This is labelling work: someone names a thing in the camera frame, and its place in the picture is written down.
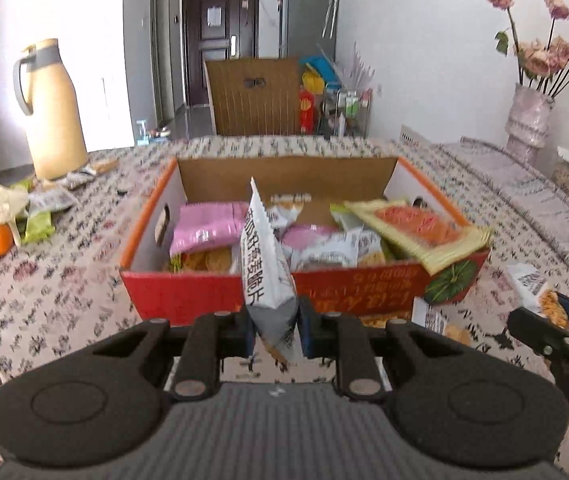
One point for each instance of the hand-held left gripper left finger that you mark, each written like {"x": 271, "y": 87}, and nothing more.
{"x": 250, "y": 332}

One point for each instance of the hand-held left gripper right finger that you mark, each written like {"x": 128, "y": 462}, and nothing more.
{"x": 307, "y": 332}

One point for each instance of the red cardboard box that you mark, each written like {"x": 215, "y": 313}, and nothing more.
{"x": 344, "y": 290}

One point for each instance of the white grey snack packet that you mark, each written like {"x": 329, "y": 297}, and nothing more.
{"x": 269, "y": 270}

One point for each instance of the pink snack packet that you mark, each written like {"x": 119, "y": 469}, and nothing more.
{"x": 204, "y": 230}
{"x": 309, "y": 234}

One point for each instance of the yellow orange striped snack packet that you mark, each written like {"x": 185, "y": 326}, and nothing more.
{"x": 414, "y": 225}

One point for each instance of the yellow green cracker packet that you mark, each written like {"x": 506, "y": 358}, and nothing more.
{"x": 204, "y": 260}

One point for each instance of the small cracker snack packet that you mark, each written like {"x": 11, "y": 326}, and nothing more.
{"x": 369, "y": 250}

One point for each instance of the grey patterned cloth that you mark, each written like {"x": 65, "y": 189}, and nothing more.
{"x": 514, "y": 200}

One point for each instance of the pink ribbed vase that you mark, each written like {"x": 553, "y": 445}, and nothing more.
{"x": 529, "y": 120}

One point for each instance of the small brown packet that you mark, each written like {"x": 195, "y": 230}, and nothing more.
{"x": 105, "y": 165}

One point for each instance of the yellow red bag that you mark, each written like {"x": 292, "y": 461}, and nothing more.
{"x": 309, "y": 110}

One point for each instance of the metal storage cart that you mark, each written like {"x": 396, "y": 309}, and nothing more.
{"x": 349, "y": 110}

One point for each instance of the white grey sachet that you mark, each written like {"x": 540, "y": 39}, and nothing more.
{"x": 79, "y": 179}

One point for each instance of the white black sachet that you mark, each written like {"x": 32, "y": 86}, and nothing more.
{"x": 52, "y": 200}

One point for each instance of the dried pink rose bouquet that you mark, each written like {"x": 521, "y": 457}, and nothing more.
{"x": 544, "y": 57}

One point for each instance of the blue plastic item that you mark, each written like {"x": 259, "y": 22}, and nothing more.
{"x": 322, "y": 67}

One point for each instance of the pink feathery decoration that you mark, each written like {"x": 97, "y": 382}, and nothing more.
{"x": 359, "y": 70}

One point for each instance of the dark brown entrance door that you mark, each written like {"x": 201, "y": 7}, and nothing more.
{"x": 214, "y": 60}

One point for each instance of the cream rubber gloves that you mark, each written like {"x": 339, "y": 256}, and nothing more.
{"x": 4, "y": 205}

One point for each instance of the cream thermos jug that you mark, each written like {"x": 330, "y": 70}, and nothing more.
{"x": 54, "y": 120}

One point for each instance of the brown side door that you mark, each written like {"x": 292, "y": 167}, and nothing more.
{"x": 160, "y": 50}

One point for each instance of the grey refrigerator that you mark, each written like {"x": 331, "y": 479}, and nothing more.
{"x": 299, "y": 25}

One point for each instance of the white hanging umbrella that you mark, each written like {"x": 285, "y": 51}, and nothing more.
{"x": 332, "y": 5}

